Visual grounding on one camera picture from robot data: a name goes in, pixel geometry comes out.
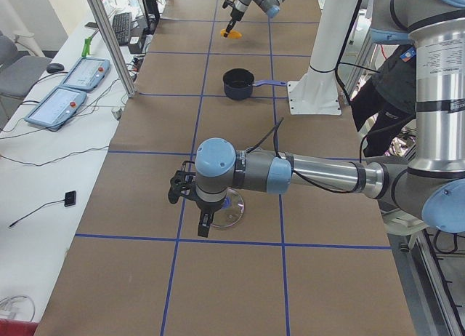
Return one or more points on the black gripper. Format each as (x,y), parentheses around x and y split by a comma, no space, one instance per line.
(208,206)
(236,14)

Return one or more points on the yellow corn cob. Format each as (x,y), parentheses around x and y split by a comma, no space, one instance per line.
(233,34)

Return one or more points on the glass pot lid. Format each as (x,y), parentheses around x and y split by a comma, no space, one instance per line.
(231,212)

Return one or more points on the dark blue saucepan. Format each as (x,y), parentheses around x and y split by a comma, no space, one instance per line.
(239,83)

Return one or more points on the black keyboard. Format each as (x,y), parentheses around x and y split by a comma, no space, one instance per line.
(122,25)

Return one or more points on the small black square pad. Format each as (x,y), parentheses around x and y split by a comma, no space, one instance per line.
(70,198)

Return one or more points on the green clamp tool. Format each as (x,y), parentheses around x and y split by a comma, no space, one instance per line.
(86,47)

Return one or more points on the far blue teach pendant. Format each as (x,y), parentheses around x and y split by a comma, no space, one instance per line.
(86,74)

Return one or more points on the blue teach pendant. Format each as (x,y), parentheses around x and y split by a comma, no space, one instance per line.
(86,74)
(56,108)

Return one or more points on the person in dark clothes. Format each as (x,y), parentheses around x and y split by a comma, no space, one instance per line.
(391,95)

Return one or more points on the near blue teach pendant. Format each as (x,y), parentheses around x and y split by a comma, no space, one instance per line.
(56,108)

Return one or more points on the black computer mouse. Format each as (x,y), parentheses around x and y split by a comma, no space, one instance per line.
(54,68)

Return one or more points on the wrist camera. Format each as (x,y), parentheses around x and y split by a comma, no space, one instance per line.
(228,3)
(182,184)

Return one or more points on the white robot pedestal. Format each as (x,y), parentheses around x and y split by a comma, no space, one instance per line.
(316,92)

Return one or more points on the aluminium frame post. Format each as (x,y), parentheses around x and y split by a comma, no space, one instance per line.
(108,36)

